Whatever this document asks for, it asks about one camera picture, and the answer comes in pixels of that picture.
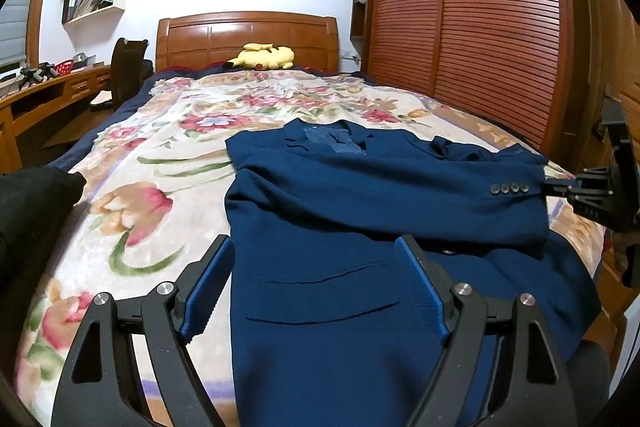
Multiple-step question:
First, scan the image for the floral plush blanket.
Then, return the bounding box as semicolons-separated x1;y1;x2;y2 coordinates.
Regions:
15;69;608;427

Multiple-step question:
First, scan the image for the wooden door with handle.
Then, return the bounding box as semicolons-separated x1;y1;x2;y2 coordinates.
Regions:
570;0;640;188

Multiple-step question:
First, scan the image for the grey window blind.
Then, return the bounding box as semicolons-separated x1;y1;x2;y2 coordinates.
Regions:
0;0;40;68

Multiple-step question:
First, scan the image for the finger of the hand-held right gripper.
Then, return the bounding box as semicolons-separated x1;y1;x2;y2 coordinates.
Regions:
542;177;583;204

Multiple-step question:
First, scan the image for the navy blue bed sheet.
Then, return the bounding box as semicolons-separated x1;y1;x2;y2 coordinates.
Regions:
47;66;168;172

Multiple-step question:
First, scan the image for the navy blue suit jacket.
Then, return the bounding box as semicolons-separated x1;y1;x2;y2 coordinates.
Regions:
224;118;603;427

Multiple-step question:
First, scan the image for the black tool on desk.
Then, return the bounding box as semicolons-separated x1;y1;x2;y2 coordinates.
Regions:
17;63;58;86

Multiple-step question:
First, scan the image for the wooden bed headboard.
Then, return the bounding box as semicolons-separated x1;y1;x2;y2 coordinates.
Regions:
155;11;341;75

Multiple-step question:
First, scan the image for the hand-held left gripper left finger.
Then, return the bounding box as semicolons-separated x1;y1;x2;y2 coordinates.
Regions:
50;234;237;427

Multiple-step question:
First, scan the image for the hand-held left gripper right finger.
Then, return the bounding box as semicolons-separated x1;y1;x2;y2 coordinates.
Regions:
392;234;576;427

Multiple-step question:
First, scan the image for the wooden desk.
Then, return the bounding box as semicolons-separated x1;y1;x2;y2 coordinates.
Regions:
0;63;113;178

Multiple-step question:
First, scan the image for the black cloth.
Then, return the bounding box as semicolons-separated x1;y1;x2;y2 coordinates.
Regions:
0;167;87;358

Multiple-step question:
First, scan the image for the wooden louvered wardrobe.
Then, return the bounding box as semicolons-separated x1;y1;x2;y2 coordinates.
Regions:
367;0;576;158

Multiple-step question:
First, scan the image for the yellow plush toy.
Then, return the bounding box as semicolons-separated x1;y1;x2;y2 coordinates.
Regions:
222;42;296;71

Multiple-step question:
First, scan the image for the dark brown desk chair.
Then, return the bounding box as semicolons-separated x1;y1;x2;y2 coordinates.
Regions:
90;38;154;112

